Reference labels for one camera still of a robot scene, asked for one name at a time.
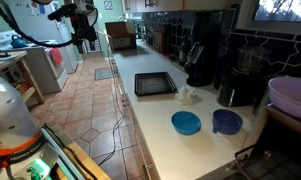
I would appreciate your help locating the crumpled white paper towel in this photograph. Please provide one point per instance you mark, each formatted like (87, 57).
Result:
(186, 95)

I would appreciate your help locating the grey floor mat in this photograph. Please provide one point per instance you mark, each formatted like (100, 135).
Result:
(103, 73)

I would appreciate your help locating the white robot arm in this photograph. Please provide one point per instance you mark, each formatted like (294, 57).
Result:
(17, 132)

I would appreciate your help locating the black coffee maker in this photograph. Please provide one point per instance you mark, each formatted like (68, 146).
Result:
(205, 37)

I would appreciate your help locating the white refrigerator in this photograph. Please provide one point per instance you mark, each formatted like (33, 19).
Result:
(32, 19)

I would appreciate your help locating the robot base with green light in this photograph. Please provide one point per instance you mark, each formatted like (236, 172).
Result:
(56, 160)

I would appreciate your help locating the dish rack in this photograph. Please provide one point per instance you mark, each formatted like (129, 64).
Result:
(276, 154)

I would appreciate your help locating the black blender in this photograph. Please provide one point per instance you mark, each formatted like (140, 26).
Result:
(239, 85)

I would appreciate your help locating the wooden side table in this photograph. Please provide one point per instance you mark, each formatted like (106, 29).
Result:
(21, 76)

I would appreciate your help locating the blue kettle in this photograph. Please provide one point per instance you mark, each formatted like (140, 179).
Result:
(17, 42)

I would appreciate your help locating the black baking tray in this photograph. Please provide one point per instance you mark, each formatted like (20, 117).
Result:
(154, 83)

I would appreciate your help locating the dark blue measuring cup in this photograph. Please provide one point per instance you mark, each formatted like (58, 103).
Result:
(226, 122)

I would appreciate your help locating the light blue bowl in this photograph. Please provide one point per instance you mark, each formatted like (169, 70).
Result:
(186, 123)

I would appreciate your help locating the white stove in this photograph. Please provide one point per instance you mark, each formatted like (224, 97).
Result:
(50, 77)

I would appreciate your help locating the purple plastic bowl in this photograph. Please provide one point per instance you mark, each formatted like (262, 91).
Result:
(285, 94)

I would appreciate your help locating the cardboard box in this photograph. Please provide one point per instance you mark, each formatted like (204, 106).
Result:
(122, 35)

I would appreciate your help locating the red towel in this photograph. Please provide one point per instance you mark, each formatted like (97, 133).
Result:
(56, 56)

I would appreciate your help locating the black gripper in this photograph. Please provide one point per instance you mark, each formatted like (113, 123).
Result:
(82, 31)

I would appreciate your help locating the wooden cutting board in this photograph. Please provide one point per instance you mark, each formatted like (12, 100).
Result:
(160, 38)

